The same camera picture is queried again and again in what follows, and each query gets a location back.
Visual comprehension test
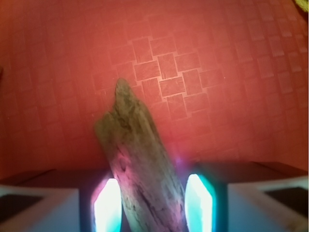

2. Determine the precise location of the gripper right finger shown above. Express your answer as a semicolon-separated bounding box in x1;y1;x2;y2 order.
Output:
185;161;309;232

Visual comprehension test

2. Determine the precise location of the yellow cloth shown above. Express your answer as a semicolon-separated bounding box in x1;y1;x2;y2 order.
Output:
295;0;309;13

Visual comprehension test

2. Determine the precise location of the red plastic tray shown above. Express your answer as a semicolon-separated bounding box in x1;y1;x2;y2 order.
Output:
0;0;309;178

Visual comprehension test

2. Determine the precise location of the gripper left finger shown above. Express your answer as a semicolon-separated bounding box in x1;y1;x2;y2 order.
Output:
0;169;122;232

